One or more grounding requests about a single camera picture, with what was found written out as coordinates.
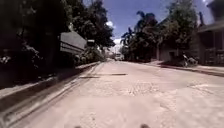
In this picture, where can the group of palm trees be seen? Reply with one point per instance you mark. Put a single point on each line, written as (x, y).
(140, 40)

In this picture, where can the pale vehicle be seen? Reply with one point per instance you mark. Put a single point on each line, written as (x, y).
(118, 57)

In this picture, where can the pale concrete road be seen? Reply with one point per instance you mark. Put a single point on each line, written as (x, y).
(133, 100)

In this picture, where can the row of dark trees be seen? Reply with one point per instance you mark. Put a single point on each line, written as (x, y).
(36, 30)

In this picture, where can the large leafy tree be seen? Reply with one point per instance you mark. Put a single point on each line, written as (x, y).
(180, 23)

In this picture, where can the robot's own part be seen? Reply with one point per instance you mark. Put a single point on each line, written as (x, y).
(144, 126)
(77, 126)

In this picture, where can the concrete gutter strip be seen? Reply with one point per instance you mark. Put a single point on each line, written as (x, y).
(40, 98)

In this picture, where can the building with porch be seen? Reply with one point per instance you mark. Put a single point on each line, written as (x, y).
(211, 43)

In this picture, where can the raised concrete kerb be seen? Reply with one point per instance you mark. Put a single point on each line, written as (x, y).
(36, 83)

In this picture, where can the grey concrete wall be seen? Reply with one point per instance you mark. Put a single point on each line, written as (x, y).
(165, 52)

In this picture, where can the concrete pavement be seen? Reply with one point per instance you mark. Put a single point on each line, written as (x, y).
(200, 69)

